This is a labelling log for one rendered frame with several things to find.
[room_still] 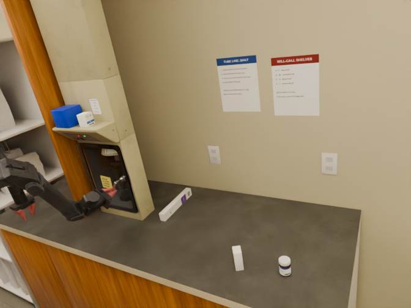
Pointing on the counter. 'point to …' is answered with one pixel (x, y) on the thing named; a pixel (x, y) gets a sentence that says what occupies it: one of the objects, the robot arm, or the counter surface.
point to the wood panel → (44, 88)
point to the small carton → (85, 119)
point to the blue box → (66, 115)
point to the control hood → (98, 130)
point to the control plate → (81, 137)
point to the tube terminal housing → (105, 89)
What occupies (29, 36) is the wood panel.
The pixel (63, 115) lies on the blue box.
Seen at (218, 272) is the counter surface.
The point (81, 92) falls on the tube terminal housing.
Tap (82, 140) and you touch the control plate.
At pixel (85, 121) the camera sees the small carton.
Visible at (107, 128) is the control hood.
